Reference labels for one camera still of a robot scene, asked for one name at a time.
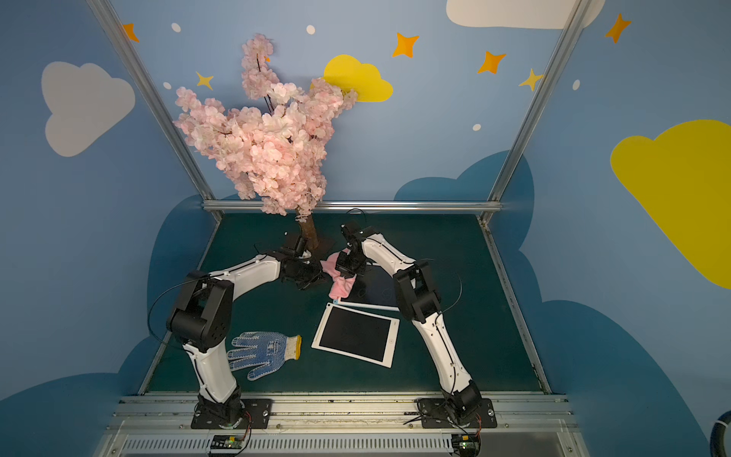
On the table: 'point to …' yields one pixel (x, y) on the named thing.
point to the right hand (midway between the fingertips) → (341, 273)
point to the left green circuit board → (227, 443)
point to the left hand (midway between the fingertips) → (329, 273)
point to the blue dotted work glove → (266, 348)
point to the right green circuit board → (466, 445)
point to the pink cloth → (342, 287)
